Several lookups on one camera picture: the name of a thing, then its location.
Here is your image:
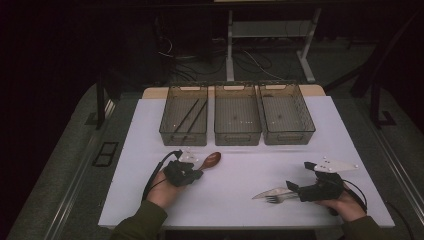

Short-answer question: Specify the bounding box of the tangle of floor cables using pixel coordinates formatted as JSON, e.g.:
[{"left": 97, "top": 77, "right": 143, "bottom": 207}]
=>
[{"left": 156, "top": 33, "right": 294, "bottom": 83}]

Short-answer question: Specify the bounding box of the person's left hand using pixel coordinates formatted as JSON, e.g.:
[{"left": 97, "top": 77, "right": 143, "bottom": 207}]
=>
[{"left": 146, "top": 171, "right": 188, "bottom": 210}]

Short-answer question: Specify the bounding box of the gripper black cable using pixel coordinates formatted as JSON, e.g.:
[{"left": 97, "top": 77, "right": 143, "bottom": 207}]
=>
[
  {"left": 343, "top": 179, "right": 369, "bottom": 214},
  {"left": 142, "top": 149, "right": 184, "bottom": 202}
]

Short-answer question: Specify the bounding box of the white metal stand frame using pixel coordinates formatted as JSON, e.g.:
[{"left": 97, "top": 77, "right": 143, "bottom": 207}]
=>
[{"left": 225, "top": 8, "right": 323, "bottom": 84}]

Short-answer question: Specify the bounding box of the person's right hand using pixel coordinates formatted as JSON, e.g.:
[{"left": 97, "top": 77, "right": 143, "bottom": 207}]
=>
[{"left": 314, "top": 186, "right": 368, "bottom": 223}]

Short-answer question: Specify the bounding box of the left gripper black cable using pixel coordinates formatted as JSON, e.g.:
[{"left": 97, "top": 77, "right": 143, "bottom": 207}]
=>
[{"left": 142, "top": 149, "right": 184, "bottom": 202}]

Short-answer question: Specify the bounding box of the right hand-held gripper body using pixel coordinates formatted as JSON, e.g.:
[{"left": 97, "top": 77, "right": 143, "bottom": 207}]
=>
[{"left": 297, "top": 156, "right": 360, "bottom": 203}]

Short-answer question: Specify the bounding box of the black metal stand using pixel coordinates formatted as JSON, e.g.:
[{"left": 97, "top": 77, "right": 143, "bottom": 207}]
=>
[
  {"left": 84, "top": 71, "right": 117, "bottom": 131},
  {"left": 369, "top": 79, "right": 398, "bottom": 130}
]

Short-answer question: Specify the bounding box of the brown wooden spoon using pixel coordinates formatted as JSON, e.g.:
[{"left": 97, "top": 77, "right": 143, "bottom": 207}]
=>
[{"left": 196, "top": 151, "right": 222, "bottom": 173}]

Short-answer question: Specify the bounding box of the smoky transparent plastic bin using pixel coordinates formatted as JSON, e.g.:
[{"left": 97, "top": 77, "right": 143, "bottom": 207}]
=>
[
  {"left": 213, "top": 83, "right": 263, "bottom": 147},
  {"left": 159, "top": 83, "right": 209, "bottom": 147},
  {"left": 258, "top": 81, "right": 316, "bottom": 146}
]

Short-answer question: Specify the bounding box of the thin black cable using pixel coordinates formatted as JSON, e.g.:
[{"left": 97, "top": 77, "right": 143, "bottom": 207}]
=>
[{"left": 383, "top": 199, "right": 416, "bottom": 240}]

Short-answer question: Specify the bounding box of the black chopstick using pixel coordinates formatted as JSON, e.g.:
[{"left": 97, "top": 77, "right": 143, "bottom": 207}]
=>
[
  {"left": 174, "top": 98, "right": 200, "bottom": 133},
  {"left": 187, "top": 99, "right": 208, "bottom": 134}
]

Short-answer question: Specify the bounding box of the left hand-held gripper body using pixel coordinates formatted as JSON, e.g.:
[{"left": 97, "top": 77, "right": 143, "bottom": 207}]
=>
[{"left": 163, "top": 148, "right": 203, "bottom": 188}]

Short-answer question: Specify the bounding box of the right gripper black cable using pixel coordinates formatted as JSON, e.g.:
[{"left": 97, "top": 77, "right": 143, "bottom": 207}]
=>
[{"left": 343, "top": 179, "right": 369, "bottom": 214}]

